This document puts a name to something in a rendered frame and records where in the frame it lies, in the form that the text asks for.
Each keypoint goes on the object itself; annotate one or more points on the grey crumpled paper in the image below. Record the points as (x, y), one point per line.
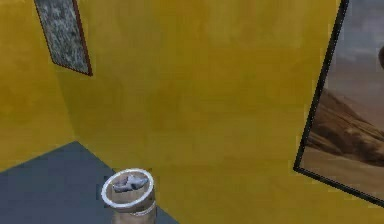
(129, 183)

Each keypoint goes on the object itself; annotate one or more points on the brown bin with white rim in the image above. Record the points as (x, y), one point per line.
(133, 203)

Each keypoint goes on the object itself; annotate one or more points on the grey picture with red frame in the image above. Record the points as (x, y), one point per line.
(63, 31)

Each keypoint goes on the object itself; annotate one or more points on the desert picture with black frame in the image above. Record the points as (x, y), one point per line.
(350, 120)

